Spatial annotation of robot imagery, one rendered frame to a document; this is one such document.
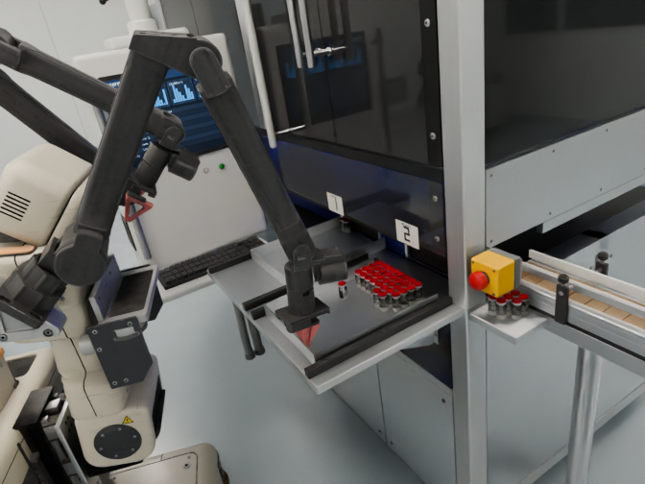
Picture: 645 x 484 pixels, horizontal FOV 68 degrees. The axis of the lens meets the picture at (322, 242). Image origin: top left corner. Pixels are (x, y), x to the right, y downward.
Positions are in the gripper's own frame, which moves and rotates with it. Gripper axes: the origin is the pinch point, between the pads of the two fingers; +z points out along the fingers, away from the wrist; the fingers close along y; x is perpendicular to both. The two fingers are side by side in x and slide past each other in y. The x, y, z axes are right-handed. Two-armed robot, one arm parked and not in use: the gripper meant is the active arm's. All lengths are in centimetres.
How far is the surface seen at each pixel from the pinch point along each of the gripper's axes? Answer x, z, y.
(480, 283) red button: -19.5, -13.1, 31.7
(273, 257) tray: 49, 1, 15
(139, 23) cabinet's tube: 94, -71, -3
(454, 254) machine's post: -9.0, -15.3, 34.7
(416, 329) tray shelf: -9.8, -0.3, 23.0
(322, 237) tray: 50, -1, 34
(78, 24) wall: 545, -101, 23
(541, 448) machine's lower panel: -12, 62, 73
